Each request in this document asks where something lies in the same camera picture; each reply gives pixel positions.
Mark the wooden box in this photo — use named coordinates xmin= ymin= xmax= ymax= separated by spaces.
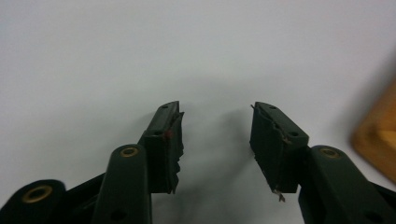
xmin=349 ymin=77 xmax=396 ymax=185

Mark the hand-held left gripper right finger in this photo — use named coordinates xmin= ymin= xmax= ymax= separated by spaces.
xmin=249 ymin=101 xmax=396 ymax=224

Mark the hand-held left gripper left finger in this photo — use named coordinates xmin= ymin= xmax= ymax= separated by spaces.
xmin=91 ymin=100 xmax=185 ymax=224

